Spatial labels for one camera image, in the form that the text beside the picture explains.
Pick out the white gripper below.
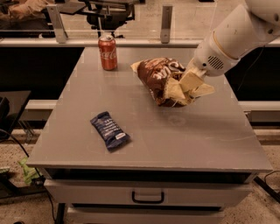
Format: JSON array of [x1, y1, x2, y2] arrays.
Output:
[[179, 31, 240, 98]]

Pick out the brown chip bag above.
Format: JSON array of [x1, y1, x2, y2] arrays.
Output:
[[131, 58, 199, 108]]

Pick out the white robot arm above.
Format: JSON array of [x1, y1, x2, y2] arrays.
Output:
[[179, 0, 280, 97]]

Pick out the blue rxbar blueberry wrapper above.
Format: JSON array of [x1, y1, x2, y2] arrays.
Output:
[[90, 111, 130, 151]]

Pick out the red coca-cola can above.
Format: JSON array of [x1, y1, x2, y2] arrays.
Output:
[[98, 35, 117, 71]]

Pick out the black office chair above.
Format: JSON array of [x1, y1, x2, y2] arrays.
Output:
[[78, 0, 146, 39]]

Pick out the grey lower drawer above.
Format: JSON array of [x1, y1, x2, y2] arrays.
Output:
[[67, 207, 224, 224]]

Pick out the black side table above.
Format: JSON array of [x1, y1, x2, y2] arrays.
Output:
[[0, 90, 31, 140]]

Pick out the clear acrylic barrier panel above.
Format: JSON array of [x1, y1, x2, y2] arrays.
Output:
[[0, 0, 222, 40]]

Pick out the green crumpled wrapper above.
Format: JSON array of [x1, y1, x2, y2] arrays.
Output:
[[18, 157, 40, 185]]

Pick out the middle metal bracket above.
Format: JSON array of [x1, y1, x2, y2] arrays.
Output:
[[160, 5, 172, 44]]

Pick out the metal bracket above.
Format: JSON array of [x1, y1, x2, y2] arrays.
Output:
[[46, 4, 67, 44], [160, 5, 172, 44]]

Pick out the left metal bracket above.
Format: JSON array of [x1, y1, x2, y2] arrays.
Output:
[[46, 4, 67, 44]]

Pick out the grey drawer with black handle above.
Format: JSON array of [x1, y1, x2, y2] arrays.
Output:
[[45, 179, 251, 207]]

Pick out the black floor cable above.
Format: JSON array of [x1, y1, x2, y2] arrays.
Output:
[[0, 128, 57, 224]]

